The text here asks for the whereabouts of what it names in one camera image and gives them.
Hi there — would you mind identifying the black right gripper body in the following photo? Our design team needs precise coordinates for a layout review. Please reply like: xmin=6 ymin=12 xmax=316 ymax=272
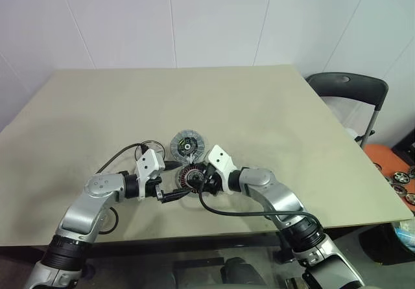
xmin=202 ymin=168 xmax=226 ymax=196

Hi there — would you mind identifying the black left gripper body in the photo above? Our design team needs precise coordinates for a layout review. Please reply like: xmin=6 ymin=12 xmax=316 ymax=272
xmin=145 ymin=176 xmax=164 ymax=201

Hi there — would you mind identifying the motor housing with copper windings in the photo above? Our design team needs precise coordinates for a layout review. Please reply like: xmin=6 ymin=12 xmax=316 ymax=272
xmin=173 ymin=164 xmax=208 ymax=201

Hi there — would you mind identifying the round grey segmented motor disc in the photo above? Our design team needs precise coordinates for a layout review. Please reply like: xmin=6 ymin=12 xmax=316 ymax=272
xmin=169 ymin=130 xmax=206 ymax=164

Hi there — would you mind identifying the thin dark-rimmed round ring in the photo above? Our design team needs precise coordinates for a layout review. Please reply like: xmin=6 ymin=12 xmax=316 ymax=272
xmin=134 ymin=139 xmax=165 ymax=160

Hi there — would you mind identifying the dark rounded shape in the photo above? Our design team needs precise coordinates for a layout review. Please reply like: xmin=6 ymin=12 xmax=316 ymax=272
xmin=220 ymin=258 xmax=260 ymax=289

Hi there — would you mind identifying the small brown metal block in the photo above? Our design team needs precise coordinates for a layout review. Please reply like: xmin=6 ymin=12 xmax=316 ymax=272
xmin=285 ymin=277 xmax=305 ymax=289

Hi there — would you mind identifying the black folding chair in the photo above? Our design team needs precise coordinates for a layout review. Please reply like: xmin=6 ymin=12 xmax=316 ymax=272
xmin=306 ymin=71 xmax=389 ymax=147

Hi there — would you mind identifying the black box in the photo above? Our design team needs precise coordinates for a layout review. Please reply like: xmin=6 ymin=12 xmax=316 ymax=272
xmin=390 ymin=135 xmax=415 ymax=168

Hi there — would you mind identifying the blue white plastic bag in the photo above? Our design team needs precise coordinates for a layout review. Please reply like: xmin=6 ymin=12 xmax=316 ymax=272
xmin=394 ymin=213 xmax=415 ymax=254

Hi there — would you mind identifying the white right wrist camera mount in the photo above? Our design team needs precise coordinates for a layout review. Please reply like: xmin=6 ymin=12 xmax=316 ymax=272
xmin=207 ymin=144 xmax=237 ymax=194

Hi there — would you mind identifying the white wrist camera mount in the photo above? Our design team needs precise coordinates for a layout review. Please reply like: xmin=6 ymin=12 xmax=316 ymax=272
xmin=207 ymin=144 xmax=237 ymax=194
xmin=134 ymin=149 xmax=167 ymax=202

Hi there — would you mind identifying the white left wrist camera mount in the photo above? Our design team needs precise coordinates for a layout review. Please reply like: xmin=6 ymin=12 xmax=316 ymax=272
xmin=134 ymin=149 xmax=167 ymax=202

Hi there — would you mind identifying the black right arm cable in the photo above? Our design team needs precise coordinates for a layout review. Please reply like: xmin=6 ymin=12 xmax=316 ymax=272
xmin=197 ymin=172 xmax=325 ymax=228

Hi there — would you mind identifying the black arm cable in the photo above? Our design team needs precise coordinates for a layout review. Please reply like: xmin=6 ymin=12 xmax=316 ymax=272
xmin=93 ymin=143 xmax=150 ymax=227
xmin=197 ymin=172 xmax=325 ymax=228

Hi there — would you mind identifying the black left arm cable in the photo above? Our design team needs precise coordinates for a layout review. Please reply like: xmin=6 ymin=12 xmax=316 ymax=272
xmin=93 ymin=143 xmax=150 ymax=227

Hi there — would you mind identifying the black metal table frame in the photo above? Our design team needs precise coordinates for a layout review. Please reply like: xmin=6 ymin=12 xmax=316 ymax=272
xmin=87 ymin=232 xmax=294 ymax=264

